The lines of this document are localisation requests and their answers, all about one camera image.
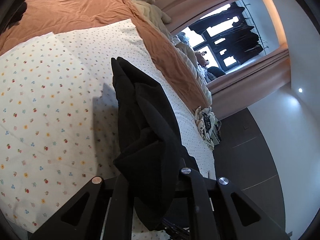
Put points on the black shirt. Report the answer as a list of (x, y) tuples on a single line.
[(150, 147)]

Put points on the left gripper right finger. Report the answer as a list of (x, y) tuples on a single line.
[(217, 209)]

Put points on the patterned cloth with cables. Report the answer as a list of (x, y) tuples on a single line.
[(205, 120)]

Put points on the orange brown duvet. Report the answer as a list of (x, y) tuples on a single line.
[(58, 16)]

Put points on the beige plush toy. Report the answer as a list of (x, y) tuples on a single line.
[(150, 11)]

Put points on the floral white bed sheet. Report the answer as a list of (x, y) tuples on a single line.
[(59, 117)]

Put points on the hanging dark clothes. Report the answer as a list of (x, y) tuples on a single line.
[(228, 36)]

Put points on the black folded garment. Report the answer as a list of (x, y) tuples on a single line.
[(17, 16)]

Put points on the pink curtain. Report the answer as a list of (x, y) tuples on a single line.
[(242, 88)]

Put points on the white bedside box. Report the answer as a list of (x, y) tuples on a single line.
[(215, 137)]

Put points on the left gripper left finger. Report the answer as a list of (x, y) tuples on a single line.
[(102, 209)]

